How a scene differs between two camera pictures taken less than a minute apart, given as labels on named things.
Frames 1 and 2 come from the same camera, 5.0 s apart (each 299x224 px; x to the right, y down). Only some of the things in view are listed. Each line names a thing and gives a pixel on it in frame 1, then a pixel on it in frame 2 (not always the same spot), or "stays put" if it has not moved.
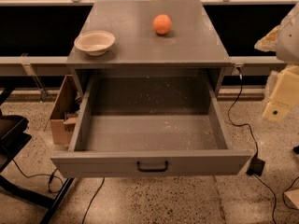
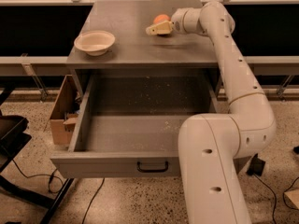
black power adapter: (256, 166) stays put
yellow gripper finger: (285, 94) to (185, 20)
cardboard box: (64, 119) stays put
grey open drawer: (149, 125) stays put
